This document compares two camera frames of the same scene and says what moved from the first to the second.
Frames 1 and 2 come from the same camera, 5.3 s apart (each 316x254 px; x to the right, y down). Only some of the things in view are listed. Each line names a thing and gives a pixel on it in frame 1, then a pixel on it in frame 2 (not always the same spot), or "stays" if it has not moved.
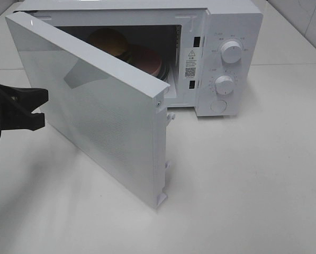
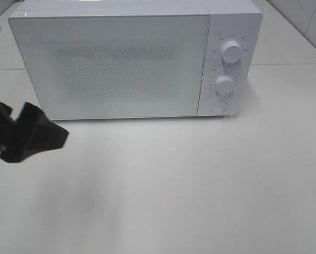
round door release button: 218,106 stays
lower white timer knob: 224,84 stays
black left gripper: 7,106 → 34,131
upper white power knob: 231,52 stays
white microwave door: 117,116 → 113,66
